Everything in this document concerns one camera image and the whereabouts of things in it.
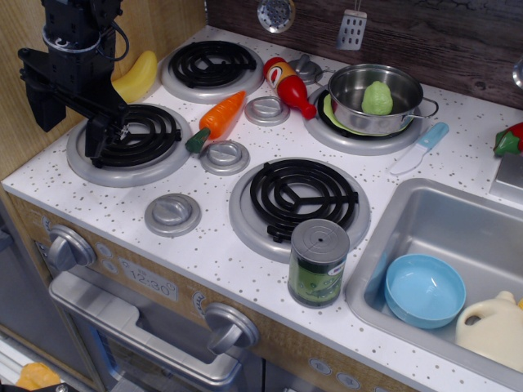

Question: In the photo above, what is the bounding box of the green plate under pan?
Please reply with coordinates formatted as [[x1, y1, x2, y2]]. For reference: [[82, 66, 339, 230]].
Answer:
[[316, 91, 412, 138]]

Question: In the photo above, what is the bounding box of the silver stovetop knob middle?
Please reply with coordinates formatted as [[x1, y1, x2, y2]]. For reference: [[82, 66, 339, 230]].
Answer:
[[199, 140, 250, 176]]

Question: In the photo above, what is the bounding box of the silver stovetop knob front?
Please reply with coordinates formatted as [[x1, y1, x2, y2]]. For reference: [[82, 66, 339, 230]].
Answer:
[[144, 194, 202, 238]]

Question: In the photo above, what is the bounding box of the green toy broccoli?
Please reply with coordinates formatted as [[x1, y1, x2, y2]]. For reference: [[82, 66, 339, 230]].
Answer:
[[361, 81, 393, 116]]

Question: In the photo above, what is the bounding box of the green labelled toy can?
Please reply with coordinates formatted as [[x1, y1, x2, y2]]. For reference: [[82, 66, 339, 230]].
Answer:
[[288, 219, 350, 308]]

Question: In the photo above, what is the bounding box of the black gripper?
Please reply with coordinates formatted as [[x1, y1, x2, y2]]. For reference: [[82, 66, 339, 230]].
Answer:
[[18, 38, 127, 158]]

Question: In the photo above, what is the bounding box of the orange toy carrot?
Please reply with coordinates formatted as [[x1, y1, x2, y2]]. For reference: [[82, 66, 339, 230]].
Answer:
[[185, 91, 247, 154]]

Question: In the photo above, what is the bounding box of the silver toy sink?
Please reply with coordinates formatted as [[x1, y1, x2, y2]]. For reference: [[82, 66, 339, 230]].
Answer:
[[345, 177, 523, 392]]

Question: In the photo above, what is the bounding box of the right oven dial knob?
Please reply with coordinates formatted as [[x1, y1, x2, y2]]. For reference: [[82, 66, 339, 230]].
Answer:
[[204, 302, 260, 355]]

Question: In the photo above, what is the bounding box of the back left black burner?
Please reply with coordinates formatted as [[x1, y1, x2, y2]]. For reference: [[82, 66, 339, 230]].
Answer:
[[161, 41, 264, 105]]

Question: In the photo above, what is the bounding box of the red toy ketchup bottle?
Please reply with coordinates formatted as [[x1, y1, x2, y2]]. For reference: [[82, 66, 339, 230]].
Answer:
[[263, 57, 317, 120]]

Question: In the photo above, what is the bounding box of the front right black burner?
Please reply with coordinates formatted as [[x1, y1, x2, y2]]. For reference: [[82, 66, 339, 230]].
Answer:
[[229, 158, 371, 264]]

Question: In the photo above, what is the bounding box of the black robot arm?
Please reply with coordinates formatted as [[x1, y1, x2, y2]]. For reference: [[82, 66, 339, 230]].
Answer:
[[18, 1, 129, 159]]

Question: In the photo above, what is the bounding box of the oven dial knob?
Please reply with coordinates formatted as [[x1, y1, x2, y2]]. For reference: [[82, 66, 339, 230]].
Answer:
[[48, 225, 97, 271], [204, 302, 260, 355]]

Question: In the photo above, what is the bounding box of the silver stovetop knob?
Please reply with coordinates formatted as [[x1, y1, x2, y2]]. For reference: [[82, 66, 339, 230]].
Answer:
[[244, 96, 290, 127], [199, 140, 250, 176], [144, 194, 202, 238], [289, 55, 323, 86]]

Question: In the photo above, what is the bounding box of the blue plastic bowl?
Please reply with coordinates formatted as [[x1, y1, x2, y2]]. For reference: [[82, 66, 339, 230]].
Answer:
[[384, 254, 467, 329]]

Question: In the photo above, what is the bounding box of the cream toy jug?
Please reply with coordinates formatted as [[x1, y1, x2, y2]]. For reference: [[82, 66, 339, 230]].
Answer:
[[455, 291, 522, 372]]

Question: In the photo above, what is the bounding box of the orange toy on floor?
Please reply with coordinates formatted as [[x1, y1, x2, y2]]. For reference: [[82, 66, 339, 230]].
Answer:
[[16, 363, 61, 391]]

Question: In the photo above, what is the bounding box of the front left black burner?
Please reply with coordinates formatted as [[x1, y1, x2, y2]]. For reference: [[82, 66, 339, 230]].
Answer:
[[66, 104, 192, 188]]

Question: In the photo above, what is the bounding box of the silver metal pan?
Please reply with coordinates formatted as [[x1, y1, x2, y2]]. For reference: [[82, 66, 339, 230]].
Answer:
[[327, 64, 426, 136]]

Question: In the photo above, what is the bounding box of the silver stovetop knob upper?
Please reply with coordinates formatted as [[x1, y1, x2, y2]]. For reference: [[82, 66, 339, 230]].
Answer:
[[244, 96, 290, 127]]

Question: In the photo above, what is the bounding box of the silver stovetop knob back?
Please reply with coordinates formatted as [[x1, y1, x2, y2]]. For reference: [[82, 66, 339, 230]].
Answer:
[[289, 55, 323, 86]]

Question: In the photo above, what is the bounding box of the silver oven door handle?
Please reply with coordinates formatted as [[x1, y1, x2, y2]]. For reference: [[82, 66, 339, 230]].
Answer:
[[49, 273, 242, 391]]

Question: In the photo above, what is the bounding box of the black burner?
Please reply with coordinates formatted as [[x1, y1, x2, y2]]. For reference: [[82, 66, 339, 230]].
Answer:
[[229, 158, 371, 264], [161, 41, 264, 105], [66, 104, 192, 188]]

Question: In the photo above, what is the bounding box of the back right burner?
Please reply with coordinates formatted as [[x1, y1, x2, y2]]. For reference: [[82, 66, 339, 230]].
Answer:
[[304, 87, 429, 157]]

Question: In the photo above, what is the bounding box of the red toy pepper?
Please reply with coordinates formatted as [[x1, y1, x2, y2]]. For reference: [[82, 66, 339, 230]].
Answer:
[[493, 122, 523, 156]]

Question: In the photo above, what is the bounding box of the left oven dial knob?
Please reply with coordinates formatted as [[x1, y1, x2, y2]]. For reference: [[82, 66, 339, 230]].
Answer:
[[48, 225, 97, 271]]

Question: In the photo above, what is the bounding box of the yellow toy banana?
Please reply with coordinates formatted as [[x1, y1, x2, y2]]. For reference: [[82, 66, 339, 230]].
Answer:
[[112, 51, 158, 104]]

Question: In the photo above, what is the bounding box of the oven clock display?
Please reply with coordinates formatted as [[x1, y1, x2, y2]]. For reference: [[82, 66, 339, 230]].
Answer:
[[118, 257, 178, 301]]

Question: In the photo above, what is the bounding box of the hanging silver spatula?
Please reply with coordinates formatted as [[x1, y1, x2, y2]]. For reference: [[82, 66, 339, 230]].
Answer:
[[336, 9, 367, 51]]

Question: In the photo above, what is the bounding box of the blue white toy knife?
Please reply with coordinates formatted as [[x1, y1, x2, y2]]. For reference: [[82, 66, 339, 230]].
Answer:
[[389, 122, 449, 176]]

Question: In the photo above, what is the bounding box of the hanging silver strainer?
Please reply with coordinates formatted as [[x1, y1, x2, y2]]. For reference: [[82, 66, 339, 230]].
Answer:
[[257, 0, 296, 33]]

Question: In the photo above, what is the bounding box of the silver faucet base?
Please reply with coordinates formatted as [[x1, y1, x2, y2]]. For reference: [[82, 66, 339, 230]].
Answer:
[[489, 154, 523, 204]]

